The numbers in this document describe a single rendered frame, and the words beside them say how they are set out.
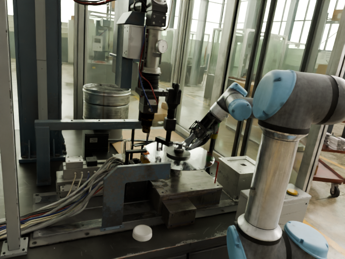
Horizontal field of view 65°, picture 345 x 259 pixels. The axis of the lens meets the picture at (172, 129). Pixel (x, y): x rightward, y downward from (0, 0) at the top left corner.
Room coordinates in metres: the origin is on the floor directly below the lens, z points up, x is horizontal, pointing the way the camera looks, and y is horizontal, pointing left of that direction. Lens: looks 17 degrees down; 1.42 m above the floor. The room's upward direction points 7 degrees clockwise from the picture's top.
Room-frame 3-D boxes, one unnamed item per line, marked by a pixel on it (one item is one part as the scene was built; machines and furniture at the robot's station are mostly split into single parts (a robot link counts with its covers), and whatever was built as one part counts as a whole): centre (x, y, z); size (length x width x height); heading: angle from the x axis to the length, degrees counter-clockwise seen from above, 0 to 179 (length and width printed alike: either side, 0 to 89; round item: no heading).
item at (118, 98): (1.77, 0.46, 0.93); 0.31 x 0.31 x 0.36
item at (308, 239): (0.64, -0.39, 0.91); 0.13 x 0.12 x 0.14; 95
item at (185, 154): (1.16, -0.04, 0.96); 0.11 x 0.11 x 0.03
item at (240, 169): (1.25, -0.37, 0.82); 0.18 x 0.18 x 0.15; 26
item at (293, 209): (0.99, -0.45, 0.82); 0.28 x 0.11 x 0.15; 116
